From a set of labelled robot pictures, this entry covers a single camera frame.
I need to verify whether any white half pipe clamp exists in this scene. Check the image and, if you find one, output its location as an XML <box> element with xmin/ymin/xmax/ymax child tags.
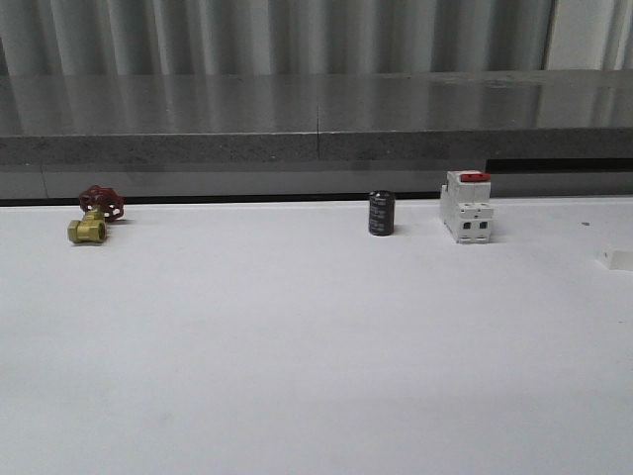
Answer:
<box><xmin>597</xmin><ymin>248</ymin><xmax>633</xmax><ymax>271</ymax></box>

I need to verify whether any white circuit breaker red switch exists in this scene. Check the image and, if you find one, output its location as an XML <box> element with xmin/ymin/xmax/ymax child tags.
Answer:
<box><xmin>440</xmin><ymin>170</ymin><xmax>494</xmax><ymax>244</ymax></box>

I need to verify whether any brass valve red handwheel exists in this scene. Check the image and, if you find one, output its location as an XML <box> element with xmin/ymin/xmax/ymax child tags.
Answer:
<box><xmin>67</xmin><ymin>185</ymin><xmax>125</xmax><ymax>243</ymax></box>

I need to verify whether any black cylindrical capacitor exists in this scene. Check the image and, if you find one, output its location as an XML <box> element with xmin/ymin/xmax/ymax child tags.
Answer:
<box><xmin>368</xmin><ymin>190</ymin><xmax>396</xmax><ymax>237</ymax></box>

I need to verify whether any grey stone counter ledge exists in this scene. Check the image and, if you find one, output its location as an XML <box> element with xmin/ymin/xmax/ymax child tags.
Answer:
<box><xmin>1</xmin><ymin>70</ymin><xmax>632</xmax><ymax>202</ymax></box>

